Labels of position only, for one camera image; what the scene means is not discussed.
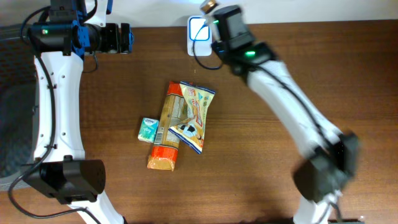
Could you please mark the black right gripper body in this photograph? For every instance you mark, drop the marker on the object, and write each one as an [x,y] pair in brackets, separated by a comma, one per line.
[221,50]

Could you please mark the yellow snack bag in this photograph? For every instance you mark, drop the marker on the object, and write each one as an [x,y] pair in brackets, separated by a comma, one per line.
[191,130]

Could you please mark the teal tissue pack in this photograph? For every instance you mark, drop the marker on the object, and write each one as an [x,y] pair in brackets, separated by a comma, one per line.
[148,130]

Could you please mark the orange pasta package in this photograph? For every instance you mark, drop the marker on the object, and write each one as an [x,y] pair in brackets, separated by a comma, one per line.
[165,149]

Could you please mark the white tube with gold cap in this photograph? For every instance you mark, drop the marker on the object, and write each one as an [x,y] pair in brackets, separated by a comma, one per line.
[208,5]

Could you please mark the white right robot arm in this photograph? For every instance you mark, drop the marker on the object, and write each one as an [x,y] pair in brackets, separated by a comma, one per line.
[330,157]

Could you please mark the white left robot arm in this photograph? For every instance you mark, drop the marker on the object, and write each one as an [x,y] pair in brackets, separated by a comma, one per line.
[64,35]

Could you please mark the white barcode scanner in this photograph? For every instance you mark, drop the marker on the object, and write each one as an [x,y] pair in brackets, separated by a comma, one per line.
[199,37]

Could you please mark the grey plastic mesh basket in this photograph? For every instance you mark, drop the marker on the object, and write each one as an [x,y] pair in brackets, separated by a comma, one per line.
[18,90]

